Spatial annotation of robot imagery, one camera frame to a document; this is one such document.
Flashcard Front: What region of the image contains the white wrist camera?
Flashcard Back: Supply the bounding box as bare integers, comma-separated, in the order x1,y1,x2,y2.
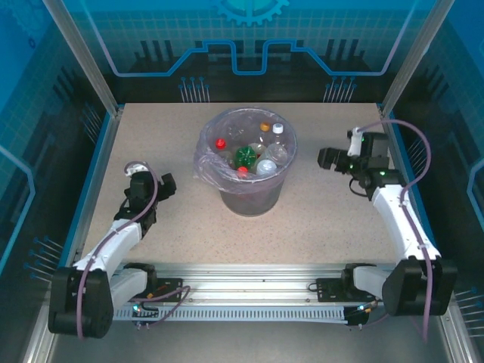
124,161,150,178
346,126,364,158

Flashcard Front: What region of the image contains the grey metal front plate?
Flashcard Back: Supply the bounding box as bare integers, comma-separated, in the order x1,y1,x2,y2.
22,306,470,363

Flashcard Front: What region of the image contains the bin with purple liner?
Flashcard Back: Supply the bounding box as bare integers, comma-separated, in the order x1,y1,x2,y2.
192,107,299,217

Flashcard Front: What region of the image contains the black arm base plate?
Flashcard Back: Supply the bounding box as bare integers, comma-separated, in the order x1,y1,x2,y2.
315,278,386,303
126,278,185,303

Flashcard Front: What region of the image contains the green plastic bottle yellow cap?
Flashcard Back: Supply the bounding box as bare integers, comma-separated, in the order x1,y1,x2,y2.
234,144,259,170

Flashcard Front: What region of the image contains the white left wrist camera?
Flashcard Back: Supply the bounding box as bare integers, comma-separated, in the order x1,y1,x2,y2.
124,161,150,178

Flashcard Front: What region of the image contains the aluminium front rail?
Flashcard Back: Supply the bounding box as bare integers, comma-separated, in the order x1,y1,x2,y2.
48,262,453,308

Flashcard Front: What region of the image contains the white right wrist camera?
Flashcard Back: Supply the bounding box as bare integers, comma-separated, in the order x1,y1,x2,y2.
346,126,364,158

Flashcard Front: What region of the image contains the slotted white cable duct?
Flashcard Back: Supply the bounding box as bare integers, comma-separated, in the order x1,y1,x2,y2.
111,306,349,323

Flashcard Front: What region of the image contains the black connector box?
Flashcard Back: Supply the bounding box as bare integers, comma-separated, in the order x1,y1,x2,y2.
346,305,371,330
130,302,162,330

